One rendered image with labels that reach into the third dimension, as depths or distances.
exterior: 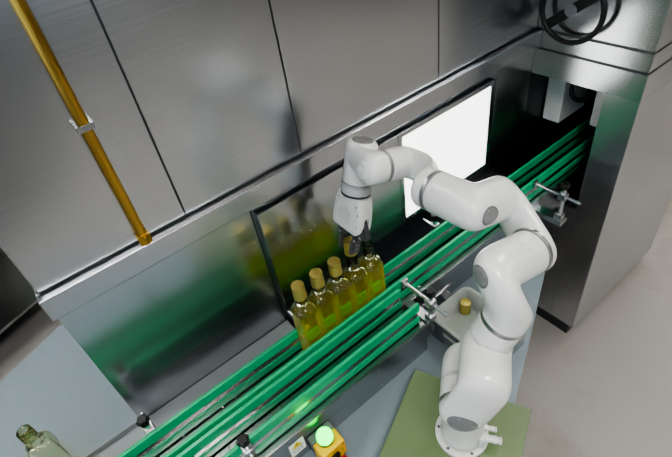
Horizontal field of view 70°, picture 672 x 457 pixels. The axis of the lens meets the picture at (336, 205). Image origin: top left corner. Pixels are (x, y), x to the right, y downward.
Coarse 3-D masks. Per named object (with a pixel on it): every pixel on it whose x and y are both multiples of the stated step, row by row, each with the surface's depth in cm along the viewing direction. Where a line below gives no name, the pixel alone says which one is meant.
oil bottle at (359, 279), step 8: (344, 272) 130; (352, 272) 128; (360, 272) 129; (352, 280) 128; (360, 280) 129; (368, 280) 132; (352, 288) 130; (360, 288) 131; (368, 288) 134; (360, 296) 133; (368, 296) 135; (360, 304) 135
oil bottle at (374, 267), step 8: (360, 256) 133; (376, 256) 132; (360, 264) 133; (368, 264) 131; (376, 264) 131; (368, 272) 131; (376, 272) 133; (376, 280) 135; (384, 280) 137; (376, 288) 136; (384, 288) 139
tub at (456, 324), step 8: (464, 288) 151; (472, 288) 150; (456, 296) 149; (464, 296) 152; (472, 296) 150; (480, 296) 148; (448, 304) 148; (456, 304) 151; (472, 304) 152; (480, 304) 149; (448, 312) 150; (456, 312) 153; (472, 312) 152; (440, 320) 143; (448, 320) 151; (456, 320) 150; (464, 320) 150; (472, 320) 150; (448, 328) 140; (456, 328) 148; (464, 328) 148; (456, 336) 138
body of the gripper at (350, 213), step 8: (336, 200) 119; (344, 200) 116; (352, 200) 114; (360, 200) 113; (368, 200) 114; (336, 208) 120; (344, 208) 117; (352, 208) 115; (360, 208) 113; (368, 208) 114; (336, 216) 121; (344, 216) 118; (352, 216) 115; (360, 216) 114; (368, 216) 116; (344, 224) 119; (352, 224) 116; (360, 224) 115; (368, 224) 117; (352, 232) 117; (360, 232) 116
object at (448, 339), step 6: (444, 288) 156; (450, 288) 158; (438, 294) 154; (444, 294) 157; (450, 294) 160; (438, 300) 156; (444, 300) 159; (438, 330) 145; (444, 330) 142; (438, 336) 147; (444, 336) 144; (450, 336) 141; (522, 336) 139; (444, 342) 146; (450, 342) 143; (456, 342) 140; (522, 342) 142; (516, 348) 141
